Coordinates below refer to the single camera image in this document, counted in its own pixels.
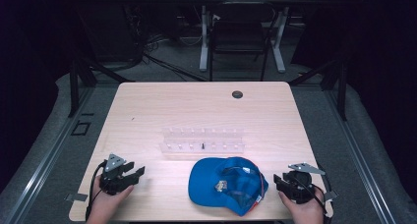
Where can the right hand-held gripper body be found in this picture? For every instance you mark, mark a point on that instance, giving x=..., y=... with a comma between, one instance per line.
x=300, y=188

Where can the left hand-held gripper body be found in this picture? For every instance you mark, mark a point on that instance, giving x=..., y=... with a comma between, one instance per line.
x=113, y=179

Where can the person's right hand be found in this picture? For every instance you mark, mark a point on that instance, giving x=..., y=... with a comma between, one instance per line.
x=306, y=212

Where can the person's left hand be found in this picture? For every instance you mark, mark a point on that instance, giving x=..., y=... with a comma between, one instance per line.
x=105, y=207

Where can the blue baseball cap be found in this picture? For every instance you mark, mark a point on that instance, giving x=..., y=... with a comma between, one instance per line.
x=209, y=184

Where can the small black peg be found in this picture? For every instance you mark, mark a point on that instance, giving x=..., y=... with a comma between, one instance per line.
x=203, y=146

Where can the clear acrylic rack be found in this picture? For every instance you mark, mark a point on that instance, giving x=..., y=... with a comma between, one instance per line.
x=203, y=140

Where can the black metal stand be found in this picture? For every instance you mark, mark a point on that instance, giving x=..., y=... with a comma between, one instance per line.
x=80, y=80
x=337, y=83

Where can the white-legged desk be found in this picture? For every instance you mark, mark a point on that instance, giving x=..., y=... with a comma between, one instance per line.
x=205, y=37

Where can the black chair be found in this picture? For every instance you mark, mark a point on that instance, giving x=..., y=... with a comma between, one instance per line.
x=237, y=34

